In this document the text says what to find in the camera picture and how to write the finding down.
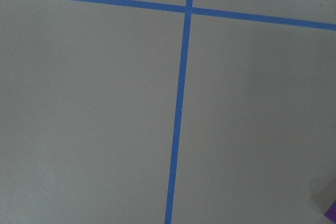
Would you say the purple block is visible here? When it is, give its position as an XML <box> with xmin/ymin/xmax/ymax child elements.
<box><xmin>324</xmin><ymin>201</ymin><xmax>336</xmax><ymax>223</ymax></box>

